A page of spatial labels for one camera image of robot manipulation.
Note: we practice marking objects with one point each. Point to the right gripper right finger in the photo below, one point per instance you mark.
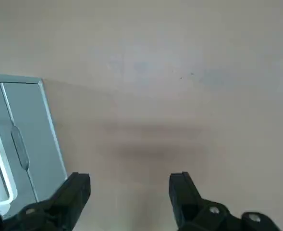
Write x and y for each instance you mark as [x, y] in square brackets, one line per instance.
[187, 204]

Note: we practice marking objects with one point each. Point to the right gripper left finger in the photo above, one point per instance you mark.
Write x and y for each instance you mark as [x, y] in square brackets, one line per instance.
[66, 199]

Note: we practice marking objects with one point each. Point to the gray cabinet box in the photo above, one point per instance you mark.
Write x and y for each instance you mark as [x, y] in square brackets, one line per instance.
[40, 144]

